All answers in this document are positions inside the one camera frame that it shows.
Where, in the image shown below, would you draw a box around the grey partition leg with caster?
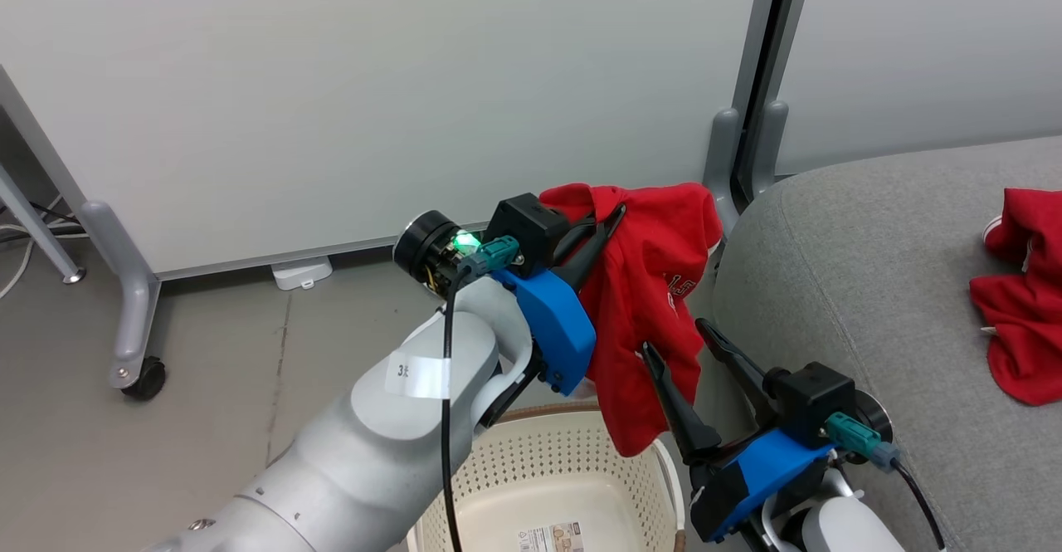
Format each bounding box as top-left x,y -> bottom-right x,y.
80,198 -> 163,392

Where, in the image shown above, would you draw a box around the cream perforated laundry basket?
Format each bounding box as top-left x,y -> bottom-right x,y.
406,403 -> 689,552

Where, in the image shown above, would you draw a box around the thin white floor cable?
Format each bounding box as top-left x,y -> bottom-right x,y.
0,202 -> 36,300

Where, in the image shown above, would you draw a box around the black cable with teal connector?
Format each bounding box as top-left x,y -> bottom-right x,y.
439,234 -> 523,552
825,410 -> 949,552

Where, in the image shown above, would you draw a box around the short grey partition leg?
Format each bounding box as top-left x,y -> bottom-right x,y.
703,107 -> 742,214
750,100 -> 790,202

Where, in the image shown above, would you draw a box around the red shirt with print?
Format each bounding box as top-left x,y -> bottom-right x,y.
538,182 -> 725,459

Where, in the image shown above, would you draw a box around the paper label sticker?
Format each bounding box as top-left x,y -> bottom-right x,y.
518,520 -> 585,552

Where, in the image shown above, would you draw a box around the white power adapter box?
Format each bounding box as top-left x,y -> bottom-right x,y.
270,255 -> 334,291

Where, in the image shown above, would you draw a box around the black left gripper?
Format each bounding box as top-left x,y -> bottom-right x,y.
393,203 -> 629,296

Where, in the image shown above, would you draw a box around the grey metal table leg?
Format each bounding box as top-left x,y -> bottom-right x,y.
0,162 -> 87,286

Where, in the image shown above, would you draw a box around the grey fabric sofa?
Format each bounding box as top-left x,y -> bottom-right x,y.
712,136 -> 1062,552

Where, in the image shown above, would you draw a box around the black floor cables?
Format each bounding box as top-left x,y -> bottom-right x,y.
0,198 -> 85,243

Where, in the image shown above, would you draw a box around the large white partition panel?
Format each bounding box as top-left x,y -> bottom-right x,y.
0,0 -> 786,281

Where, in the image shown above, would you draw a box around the black caster wheel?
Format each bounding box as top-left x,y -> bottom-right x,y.
121,356 -> 168,402

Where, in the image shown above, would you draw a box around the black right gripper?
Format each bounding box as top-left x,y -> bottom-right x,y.
641,318 -> 782,544

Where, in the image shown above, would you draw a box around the red garment with white stripes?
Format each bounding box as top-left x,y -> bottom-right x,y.
968,188 -> 1062,408

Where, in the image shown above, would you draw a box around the narrow white partition panel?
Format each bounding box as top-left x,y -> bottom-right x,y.
770,0 -> 1062,177

